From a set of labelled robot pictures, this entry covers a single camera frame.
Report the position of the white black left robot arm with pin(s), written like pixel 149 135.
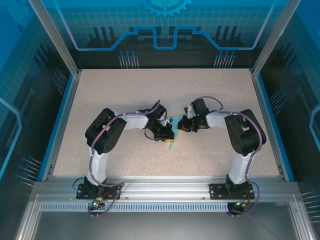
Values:
pixel 135 123

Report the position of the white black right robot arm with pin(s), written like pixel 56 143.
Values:
pixel 217 121

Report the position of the blue table edge trim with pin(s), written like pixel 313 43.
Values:
pixel 267 100
pixel 57 125

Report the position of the grey metal shelf panel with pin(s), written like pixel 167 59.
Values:
pixel 162 225

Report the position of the connector with green light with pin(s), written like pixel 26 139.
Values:
pixel 96 203
pixel 241 204

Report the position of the long aluminium mounting rail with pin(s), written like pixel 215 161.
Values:
pixel 162 187

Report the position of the aluminium table side rail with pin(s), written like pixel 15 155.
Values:
pixel 260 100
pixel 64 125

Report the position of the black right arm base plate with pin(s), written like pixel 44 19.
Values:
pixel 217 191

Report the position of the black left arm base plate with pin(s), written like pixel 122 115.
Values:
pixel 113 192

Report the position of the aluminium frame post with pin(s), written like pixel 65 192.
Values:
pixel 276 37
pixel 55 37

